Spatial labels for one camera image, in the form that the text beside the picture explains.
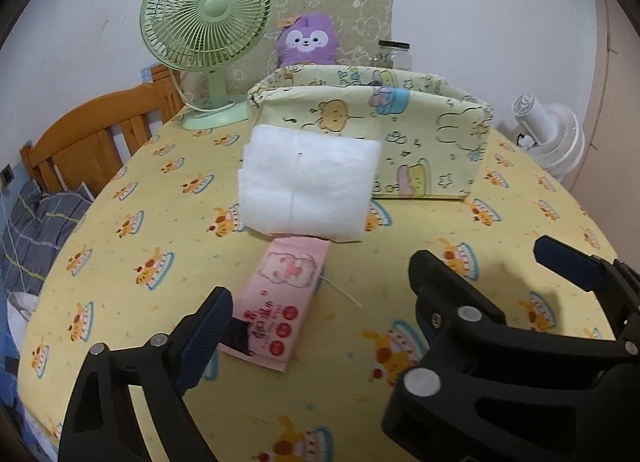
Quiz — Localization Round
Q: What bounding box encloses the white standing fan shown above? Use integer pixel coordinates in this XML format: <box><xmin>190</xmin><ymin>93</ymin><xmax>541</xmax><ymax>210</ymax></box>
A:
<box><xmin>510</xmin><ymin>94</ymin><xmax>586</xmax><ymax>180</ymax></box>

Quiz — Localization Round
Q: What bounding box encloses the yellow printed tablecloth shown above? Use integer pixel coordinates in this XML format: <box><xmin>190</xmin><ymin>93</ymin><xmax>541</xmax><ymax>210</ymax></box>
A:
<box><xmin>17</xmin><ymin>107</ymin><xmax>640</xmax><ymax>462</ymax></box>

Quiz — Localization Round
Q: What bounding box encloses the purple plush toy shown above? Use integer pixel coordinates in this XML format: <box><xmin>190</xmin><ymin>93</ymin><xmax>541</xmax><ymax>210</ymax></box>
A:
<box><xmin>276</xmin><ymin>12</ymin><xmax>341</xmax><ymax>68</ymax></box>

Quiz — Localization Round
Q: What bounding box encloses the green desk fan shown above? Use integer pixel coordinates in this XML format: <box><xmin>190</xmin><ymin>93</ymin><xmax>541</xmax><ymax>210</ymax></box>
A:
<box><xmin>140</xmin><ymin>0</ymin><xmax>276</xmax><ymax>130</ymax></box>

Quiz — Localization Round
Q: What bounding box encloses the printed fabric storage box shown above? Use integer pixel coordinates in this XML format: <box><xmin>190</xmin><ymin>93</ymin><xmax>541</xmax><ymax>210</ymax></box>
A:
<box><xmin>246</xmin><ymin>64</ymin><xmax>494</xmax><ymax>203</ymax></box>

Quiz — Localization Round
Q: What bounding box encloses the wooden bed headboard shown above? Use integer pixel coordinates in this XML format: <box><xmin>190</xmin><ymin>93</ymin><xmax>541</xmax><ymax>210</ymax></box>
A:
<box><xmin>20</xmin><ymin>65</ymin><xmax>186</xmax><ymax>198</ymax></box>

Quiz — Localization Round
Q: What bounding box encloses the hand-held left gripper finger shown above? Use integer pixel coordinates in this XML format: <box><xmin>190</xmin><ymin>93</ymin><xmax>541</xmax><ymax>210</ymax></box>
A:
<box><xmin>57</xmin><ymin>286</ymin><xmax>234</xmax><ymax>462</ymax></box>

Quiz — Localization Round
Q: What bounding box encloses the grey plaid bedding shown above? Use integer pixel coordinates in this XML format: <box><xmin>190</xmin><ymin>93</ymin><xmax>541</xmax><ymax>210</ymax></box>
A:
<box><xmin>0</xmin><ymin>189</ymin><xmax>96</xmax><ymax>293</ymax></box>

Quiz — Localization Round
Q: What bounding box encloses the green printed board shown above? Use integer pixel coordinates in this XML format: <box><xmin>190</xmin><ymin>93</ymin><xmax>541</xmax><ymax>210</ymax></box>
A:
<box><xmin>235</xmin><ymin>0</ymin><xmax>394</xmax><ymax>93</ymax></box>

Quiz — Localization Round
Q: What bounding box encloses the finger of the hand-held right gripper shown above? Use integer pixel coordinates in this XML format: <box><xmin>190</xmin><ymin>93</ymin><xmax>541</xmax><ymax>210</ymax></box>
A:
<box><xmin>381</xmin><ymin>249</ymin><xmax>640</xmax><ymax>462</ymax></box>
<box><xmin>534</xmin><ymin>236</ymin><xmax>640</xmax><ymax>340</ymax></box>

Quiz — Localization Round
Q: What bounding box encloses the white towel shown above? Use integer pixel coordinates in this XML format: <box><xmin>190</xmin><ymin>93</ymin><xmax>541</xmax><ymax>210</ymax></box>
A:
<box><xmin>237</xmin><ymin>123</ymin><xmax>383</xmax><ymax>244</ymax></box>

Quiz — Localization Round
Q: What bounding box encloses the pink wet wipes pack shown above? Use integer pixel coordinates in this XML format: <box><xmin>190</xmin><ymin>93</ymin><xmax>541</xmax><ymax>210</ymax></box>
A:
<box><xmin>218</xmin><ymin>236</ymin><xmax>331</xmax><ymax>373</ymax></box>

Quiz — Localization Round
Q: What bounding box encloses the glass jar with lid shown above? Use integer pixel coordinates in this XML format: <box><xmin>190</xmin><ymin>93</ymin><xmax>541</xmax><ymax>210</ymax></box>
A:
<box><xmin>370</xmin><ymin>40</ymin><xmax>413</xmax><ymax>70</ymax></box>

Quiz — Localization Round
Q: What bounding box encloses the white thread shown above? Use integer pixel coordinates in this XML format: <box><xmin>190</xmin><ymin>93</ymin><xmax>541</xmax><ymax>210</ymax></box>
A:
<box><xmin>320</xmin><ymin>276</ymin><xmax>364</xmax><ymax>306</ymax></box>

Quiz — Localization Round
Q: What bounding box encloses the beige door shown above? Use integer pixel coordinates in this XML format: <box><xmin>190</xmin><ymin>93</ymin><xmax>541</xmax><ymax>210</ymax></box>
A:
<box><xmin>570</xmin><ymin>0</ymin><xmax>640</xmax><ymax>263</ymax></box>

